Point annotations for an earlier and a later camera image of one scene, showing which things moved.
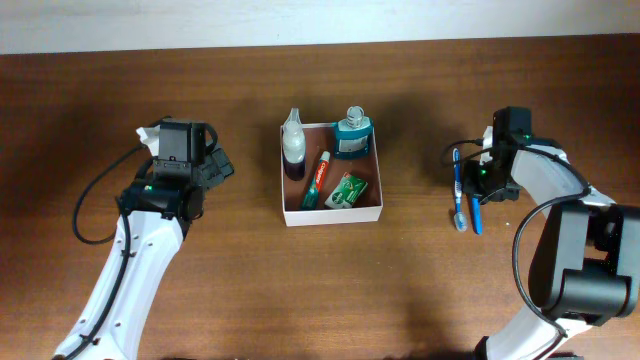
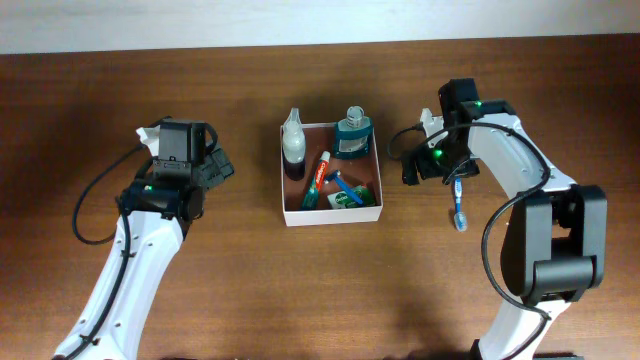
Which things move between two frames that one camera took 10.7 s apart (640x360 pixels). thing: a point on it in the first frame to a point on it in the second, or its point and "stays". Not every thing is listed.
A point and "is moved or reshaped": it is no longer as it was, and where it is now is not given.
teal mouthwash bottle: (352, 134) stays
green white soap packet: (346, 193) is moved or reshaped
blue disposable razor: (477, 213) to (337, 176)
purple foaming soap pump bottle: (294, 147) stays
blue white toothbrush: (460, 219) stays
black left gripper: (217, 164) stays
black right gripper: (470, 185) to (428, 168)
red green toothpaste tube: (310, 202) stays
